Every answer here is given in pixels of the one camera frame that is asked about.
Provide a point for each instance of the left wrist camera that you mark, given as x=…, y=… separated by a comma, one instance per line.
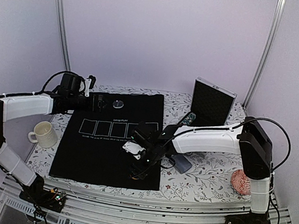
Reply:
x=74, y=85

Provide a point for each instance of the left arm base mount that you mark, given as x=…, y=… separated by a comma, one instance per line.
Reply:
x=53, y=200

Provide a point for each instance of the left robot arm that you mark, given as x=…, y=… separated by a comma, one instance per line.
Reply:
x=20, y=105

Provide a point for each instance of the aluminium poker chip case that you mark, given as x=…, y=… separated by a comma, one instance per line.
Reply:
x=210, y=103

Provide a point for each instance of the cream ceramic mug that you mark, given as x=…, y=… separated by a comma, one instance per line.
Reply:
x=43, y=135

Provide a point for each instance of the black poker playing mat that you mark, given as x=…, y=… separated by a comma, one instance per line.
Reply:
x=90, y=150

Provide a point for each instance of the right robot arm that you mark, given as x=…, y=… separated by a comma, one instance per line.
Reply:
x=246, y=139

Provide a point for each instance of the left aluminium frame post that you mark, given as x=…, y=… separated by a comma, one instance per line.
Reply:
x=62, y=34

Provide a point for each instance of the aluminium frame post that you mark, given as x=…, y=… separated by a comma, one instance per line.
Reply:
x=62, y=34
x=278, y=12

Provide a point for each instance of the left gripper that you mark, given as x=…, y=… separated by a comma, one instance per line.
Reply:
x=93, y=107

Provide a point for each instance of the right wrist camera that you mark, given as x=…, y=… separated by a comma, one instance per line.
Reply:
x=133, y=149

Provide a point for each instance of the clear acrylic dealer button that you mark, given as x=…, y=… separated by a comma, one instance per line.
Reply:
x=118, y=104

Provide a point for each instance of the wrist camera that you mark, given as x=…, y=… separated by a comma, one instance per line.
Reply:
x=133, y=149
x=74, y=85

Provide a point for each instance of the right aluminium frame post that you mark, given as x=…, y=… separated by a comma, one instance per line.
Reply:
x=278, y=12

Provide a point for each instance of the left teal chip stack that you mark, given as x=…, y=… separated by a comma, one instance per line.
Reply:
x=188, y=120

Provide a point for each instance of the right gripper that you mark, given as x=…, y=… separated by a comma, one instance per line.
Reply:
x=141, y=171

